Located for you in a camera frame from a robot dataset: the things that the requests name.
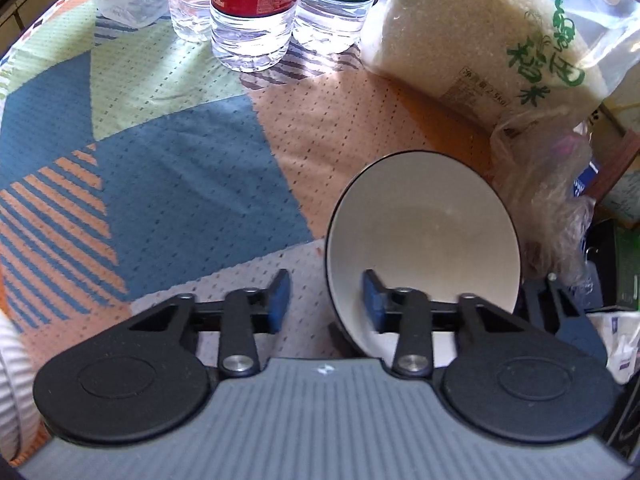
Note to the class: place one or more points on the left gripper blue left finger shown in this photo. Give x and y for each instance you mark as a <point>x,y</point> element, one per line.
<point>247,312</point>

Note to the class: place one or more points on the crumpled clear plastic bag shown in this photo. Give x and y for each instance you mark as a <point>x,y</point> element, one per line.
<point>536,164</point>

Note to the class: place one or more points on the clear rice bag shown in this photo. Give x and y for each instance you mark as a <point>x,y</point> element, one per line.
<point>514,62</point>

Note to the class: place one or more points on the white tissue pack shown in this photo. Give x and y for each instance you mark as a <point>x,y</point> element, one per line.
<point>620,332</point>

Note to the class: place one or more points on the red label water bottle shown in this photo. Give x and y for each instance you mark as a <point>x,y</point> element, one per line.
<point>249,36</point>

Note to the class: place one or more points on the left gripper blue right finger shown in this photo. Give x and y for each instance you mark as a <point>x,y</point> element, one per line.
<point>406,312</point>

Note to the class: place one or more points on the green label water bottle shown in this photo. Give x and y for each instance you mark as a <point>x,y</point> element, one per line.
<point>329,26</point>

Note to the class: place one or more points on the white bowl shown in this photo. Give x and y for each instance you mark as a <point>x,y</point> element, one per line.
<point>421,220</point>
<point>19,417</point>

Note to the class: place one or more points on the patchwork tablecloth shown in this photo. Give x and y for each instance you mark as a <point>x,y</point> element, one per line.
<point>135,167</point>

